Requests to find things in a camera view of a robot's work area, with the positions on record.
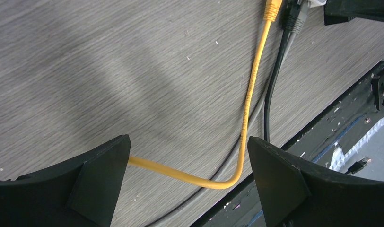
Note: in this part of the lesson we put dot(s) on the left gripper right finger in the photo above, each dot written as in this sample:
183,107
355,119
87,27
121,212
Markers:
298,193

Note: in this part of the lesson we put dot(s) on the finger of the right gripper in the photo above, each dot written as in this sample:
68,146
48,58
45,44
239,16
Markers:
342,11

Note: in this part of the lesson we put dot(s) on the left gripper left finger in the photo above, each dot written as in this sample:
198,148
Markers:
79,192

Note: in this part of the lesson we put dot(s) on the white router box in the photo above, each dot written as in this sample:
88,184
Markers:
315,3

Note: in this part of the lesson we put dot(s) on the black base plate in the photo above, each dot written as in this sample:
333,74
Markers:
347,137

